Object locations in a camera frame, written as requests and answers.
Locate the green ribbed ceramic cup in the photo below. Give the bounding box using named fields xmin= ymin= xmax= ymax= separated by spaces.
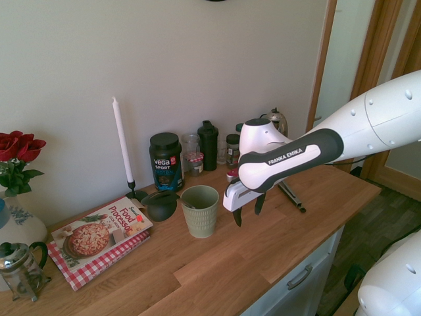
xmin=180 ymin=185 xmax=220 ymax=239

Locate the red checked book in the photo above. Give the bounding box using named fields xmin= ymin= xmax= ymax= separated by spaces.
xmin=46 ymin=230 xmax=151 ymax=292

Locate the white vase with blue flowers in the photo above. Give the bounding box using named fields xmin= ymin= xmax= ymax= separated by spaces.
xmin=0 ymin=190 xmax=49 ymax=246

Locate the red roses bouquet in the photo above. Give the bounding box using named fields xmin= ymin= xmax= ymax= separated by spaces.
xmin=0 ymin=130 xmax=47 ymax=198

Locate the black protein powder tub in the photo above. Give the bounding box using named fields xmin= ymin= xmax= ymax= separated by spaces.
xmin=149 ymin=132 xmax=186 ymax=193

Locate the metal drawer handle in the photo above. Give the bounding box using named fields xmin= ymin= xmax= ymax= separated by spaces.
xmin=286 ymin=264 xmax=314 ymax=291

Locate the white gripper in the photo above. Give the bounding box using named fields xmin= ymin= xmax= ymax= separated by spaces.
xmin=222 ymin=179 xmax=266 ymax=228

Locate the clear drinking glass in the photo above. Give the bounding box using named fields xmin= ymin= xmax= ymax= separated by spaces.
xmin=216 ymin=140 xmax=228 ymax=166

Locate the glass French press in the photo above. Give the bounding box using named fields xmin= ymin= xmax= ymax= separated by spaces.
xmin=0 ymin=241 xmax=53 ymax=303

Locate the white drawer with handle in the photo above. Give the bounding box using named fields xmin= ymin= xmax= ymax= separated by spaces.
xmin=259 ymin=226 xmax=345 ymax=316

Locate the black slotted spoon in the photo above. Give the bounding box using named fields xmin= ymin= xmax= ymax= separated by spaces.
xmin=140 ymin=191 xmax=199 ymax=223

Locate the tall white candle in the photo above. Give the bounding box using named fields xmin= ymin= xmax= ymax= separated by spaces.
xmin=111 ymin=95 xmax=135 ymax=183

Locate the food processor cookbook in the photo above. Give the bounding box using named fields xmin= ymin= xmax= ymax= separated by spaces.
xmin=50 ymin=196 xmax=155 ymax=273

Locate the black candle holder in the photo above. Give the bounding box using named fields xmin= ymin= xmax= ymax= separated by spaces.
xmin=125 ymin=179 xmax=149 ymax=201

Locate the glass jar with checked lid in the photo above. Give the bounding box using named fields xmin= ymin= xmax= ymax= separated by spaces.
xmin=181 ymin=132 xmax=205 ymax=178

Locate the stainless steel electric kettle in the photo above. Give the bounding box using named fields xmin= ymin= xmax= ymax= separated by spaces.
xmin=260 ymin=107 xmax=289 ymax=140

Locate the wooden door frame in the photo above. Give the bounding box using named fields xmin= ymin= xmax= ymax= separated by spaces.
xmin=305 ymin=0 xmax=421 ymax=198

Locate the black shaker bottle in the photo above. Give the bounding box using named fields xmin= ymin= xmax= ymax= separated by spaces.
xmin=197 ymin=120 xmax=220 ymax=172

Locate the spice jar with black lid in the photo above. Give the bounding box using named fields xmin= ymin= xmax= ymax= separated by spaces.
xmin=225 ymin=133 xmax=241 ymax=167

